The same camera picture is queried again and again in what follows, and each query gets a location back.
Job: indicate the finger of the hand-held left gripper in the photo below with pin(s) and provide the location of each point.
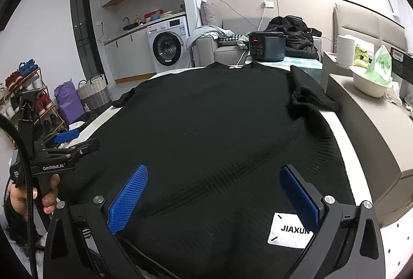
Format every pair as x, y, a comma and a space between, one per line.
66, 137
88, 147

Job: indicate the dark rice cooker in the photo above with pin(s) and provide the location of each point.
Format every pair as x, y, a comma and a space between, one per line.
271, 46

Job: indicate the person's left hand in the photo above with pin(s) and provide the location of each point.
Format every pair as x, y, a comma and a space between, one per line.
51, 198

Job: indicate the beige padded headboard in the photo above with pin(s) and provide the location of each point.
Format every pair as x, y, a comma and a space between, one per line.
361, 21

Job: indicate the light blue checked cloth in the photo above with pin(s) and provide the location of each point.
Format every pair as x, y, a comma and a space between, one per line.
303, 64

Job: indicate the person's left forearm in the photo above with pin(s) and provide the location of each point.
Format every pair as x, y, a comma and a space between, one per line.
19, 230

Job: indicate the woven laundry basket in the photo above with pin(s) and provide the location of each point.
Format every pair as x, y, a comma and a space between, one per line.
93, 92

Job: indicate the houndstooth patterned cloth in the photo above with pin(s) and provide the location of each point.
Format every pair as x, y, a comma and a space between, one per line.
230, 39

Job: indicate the black knit sweater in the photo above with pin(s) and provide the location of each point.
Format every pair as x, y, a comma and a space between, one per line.
209, 124

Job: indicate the light grey cloth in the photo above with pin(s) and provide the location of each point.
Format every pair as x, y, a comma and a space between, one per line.
206, 32

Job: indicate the grey upholstered bench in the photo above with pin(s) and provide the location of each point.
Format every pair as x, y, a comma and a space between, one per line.
380, 137

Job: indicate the green fruit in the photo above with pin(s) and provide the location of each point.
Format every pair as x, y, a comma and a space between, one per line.
362, 56

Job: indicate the white washing machine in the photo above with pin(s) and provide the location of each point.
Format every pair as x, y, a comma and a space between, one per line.
167, 50

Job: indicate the black box with label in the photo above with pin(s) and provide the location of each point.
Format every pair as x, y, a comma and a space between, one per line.
401, 63

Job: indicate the lower kitchen cabinet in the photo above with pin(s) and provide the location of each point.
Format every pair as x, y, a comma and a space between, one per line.
129, 53

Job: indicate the white wall socket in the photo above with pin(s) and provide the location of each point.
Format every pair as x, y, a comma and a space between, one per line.
267, 3

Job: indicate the dark door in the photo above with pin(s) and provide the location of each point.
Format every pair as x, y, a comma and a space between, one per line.
84, 30

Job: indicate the purple bag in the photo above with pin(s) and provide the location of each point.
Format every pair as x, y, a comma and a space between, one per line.
67, 101

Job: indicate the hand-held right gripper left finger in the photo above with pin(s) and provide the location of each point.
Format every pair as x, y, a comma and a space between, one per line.
129, 198

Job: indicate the white paper roll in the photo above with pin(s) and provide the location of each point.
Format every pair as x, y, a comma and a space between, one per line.
345, 51

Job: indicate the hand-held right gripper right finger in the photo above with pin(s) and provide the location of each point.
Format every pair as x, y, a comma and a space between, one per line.
300, 198

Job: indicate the white bowl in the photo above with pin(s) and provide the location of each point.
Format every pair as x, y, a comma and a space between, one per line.
364, 87

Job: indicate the grey sofa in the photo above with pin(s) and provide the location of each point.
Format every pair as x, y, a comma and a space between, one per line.
226, 54

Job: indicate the black faucet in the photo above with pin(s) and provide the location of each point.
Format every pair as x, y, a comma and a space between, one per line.
126, 21

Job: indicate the grey pillow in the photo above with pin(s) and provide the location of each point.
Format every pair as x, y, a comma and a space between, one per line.
209, 14

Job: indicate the pile of black clothes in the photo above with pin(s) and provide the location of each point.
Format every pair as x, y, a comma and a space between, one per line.
290, 28

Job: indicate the red plastic basin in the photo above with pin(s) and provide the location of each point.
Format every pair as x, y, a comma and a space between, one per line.
153, 15

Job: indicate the green plastic bag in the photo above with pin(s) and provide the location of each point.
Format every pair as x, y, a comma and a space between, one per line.
380, 66

